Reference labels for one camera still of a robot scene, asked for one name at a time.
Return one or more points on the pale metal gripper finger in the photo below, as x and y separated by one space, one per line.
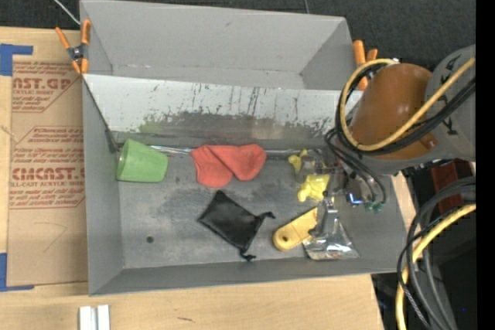
318 166
325 216

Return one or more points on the yellow flat plastic tool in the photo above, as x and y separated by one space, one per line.
288 237

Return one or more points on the red cloth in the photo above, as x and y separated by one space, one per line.
220 166

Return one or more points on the grey metal bin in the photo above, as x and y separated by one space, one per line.
185 212

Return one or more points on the silver foil packet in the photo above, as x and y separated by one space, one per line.
335 245

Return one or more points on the green plastic cup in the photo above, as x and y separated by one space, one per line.
140 163

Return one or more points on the yellow toy figure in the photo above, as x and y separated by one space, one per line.
314 186

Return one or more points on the brown cardboard board red print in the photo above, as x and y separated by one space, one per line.
42 235

